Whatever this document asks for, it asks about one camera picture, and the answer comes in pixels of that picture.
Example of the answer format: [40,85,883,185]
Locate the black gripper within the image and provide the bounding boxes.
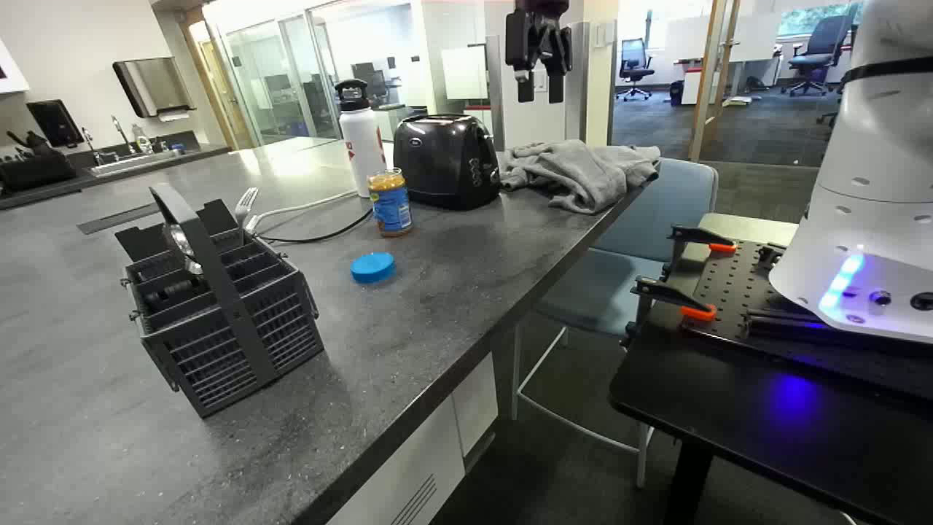
[502,0,578,107]

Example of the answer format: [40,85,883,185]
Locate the grey fleece sweater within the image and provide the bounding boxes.
[496,137,666,217]

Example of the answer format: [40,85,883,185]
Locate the dark office chair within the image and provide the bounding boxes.
[781,6,859,98]
[619,34,660,105]

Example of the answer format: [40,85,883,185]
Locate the blue chair white legs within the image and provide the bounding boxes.
[510,155,722,490]

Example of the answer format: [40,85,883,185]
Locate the black toaster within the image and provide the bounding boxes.
[391,109,505,212]

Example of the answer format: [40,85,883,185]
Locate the white water bottle black cap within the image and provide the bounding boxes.
[333,79,391,200]

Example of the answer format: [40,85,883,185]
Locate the open peanut butter jar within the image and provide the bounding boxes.
[368,168,418,238]

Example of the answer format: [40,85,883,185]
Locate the blue jar lid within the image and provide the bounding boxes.
[348,248,400,289]

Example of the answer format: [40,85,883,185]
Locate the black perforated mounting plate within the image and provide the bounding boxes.
[677,238,933,354]

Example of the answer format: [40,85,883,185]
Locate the dark grey cutlery basket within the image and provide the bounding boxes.
[112,179,326,423]

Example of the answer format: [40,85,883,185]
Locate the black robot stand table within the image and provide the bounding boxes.
[606,289,933,525]

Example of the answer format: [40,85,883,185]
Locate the sink faucet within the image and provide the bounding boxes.
[107,114,148,161]

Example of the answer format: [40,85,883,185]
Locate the black monitor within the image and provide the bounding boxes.
[24,96,87,150]

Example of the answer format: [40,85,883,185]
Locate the black dish rack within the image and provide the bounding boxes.
[0,127,82,197]

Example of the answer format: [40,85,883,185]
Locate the black clamp orange handle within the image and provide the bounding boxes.
[668,223,740,263]
[633,276,722,330]

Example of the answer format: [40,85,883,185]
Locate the black toaster power cable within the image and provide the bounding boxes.
[253,197,380,248]

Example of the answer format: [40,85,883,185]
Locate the white cable with plug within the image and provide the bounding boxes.
[230,184,361,238]

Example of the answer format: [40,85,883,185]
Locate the wall paper towel dispenser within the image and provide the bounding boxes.
[107,54,192,123]

